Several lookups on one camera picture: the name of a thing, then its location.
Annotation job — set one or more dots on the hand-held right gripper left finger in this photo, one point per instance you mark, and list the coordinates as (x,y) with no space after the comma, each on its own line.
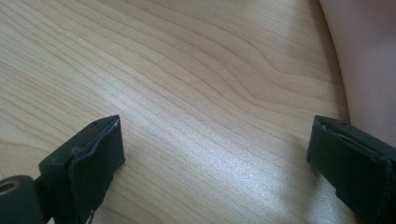
(93,161)

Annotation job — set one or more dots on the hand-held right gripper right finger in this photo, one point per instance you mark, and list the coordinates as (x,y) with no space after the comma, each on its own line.
(355,168)

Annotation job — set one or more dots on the pink slipper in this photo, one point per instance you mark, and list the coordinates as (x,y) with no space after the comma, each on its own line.
(367,62)

